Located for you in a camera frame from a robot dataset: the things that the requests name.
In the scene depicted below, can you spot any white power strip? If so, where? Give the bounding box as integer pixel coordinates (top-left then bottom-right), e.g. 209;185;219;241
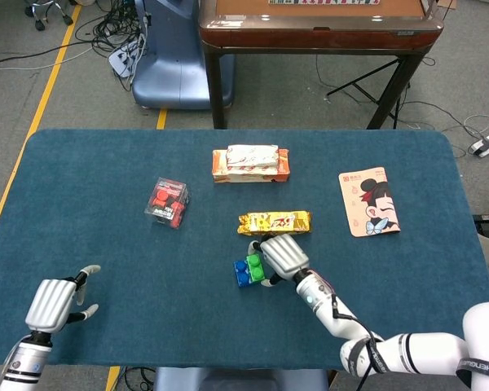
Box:
108;42;146;78
467;130;489;158

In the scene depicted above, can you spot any grey robot pedestal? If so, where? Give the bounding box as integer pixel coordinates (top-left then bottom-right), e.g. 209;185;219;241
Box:
152;367;330;391

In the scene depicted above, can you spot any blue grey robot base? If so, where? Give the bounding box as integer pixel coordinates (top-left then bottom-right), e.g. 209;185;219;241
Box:
131;0;236;111

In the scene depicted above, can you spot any clear box with red parts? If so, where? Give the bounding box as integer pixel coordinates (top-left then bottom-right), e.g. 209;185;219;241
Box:
143;176;191;231

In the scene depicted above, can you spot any yellow snack packet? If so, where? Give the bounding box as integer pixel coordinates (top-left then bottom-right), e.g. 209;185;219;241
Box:
236;209;313;237

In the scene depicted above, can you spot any black cable bundle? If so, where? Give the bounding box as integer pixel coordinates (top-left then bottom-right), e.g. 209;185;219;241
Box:
75;0;148;93

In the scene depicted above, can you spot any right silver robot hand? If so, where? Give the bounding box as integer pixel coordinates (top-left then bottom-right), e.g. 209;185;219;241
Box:
248;235;311;288

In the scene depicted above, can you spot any wheeled stool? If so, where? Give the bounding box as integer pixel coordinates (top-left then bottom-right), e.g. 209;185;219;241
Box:
24;0;74;33

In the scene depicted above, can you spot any blue felt table cover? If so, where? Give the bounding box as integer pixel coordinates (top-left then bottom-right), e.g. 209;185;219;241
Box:
0;129;489;374

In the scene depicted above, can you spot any green building block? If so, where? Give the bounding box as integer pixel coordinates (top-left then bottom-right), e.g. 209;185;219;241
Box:
246;254;266;283

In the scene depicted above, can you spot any long yellow floor tape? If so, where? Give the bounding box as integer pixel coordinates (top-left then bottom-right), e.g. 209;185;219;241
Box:
0;3;82;261

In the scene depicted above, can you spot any orange and white carton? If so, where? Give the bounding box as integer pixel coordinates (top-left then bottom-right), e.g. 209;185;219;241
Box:
211;148;291;184

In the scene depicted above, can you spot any brown mahjong table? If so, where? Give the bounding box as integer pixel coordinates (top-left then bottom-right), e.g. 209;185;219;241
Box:
198;0;445;130

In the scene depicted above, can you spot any white floor cable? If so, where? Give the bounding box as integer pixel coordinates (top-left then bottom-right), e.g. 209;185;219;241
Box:
0;46;95;75

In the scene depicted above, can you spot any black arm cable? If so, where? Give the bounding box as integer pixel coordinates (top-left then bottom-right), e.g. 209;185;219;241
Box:
329;292;388;391

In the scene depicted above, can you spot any cartoon girl card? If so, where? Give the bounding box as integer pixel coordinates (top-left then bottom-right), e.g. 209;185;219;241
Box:
337;165;402;238

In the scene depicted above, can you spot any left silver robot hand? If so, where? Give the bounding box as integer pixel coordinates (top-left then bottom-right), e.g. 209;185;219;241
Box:
24;264;102;336

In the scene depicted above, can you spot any blue building block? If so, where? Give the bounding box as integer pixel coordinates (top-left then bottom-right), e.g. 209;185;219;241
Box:
232;260;270;289

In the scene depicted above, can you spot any white wrapped packet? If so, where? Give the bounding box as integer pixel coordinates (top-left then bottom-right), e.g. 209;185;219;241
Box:
225;143;280;171

